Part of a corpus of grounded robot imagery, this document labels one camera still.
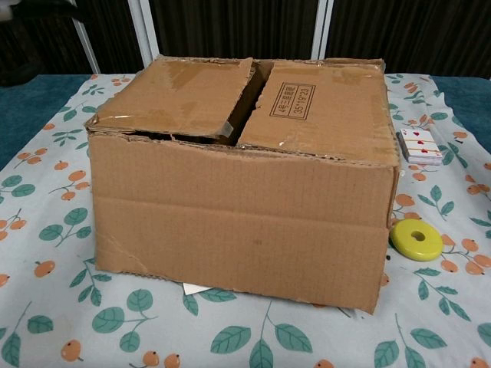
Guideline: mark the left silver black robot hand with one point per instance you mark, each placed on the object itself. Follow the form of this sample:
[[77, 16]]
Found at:
[[19, 74]]

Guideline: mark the brown cardboard box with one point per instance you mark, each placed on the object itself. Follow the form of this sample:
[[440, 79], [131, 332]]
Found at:
[[238, 222]]

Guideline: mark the teal table cover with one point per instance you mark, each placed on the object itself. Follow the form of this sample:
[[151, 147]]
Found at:
[[46, 99]]

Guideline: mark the red building postcard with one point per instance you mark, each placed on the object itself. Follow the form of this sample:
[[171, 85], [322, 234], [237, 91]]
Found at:
[[192, 289]]

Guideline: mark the floral print tablecloth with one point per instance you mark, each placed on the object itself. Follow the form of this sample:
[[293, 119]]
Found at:
[[115, 337]]

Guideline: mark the deck of playing cards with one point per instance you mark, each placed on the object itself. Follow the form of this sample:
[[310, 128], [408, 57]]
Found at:
[[422, 147]]

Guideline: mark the yellow disc with hole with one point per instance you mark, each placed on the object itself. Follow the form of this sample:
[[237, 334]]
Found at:
[[403, 241]]

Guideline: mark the white partition frame post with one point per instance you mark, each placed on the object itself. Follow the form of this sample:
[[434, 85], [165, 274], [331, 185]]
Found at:
[[90, 50], [144, 30], [322, 30]]

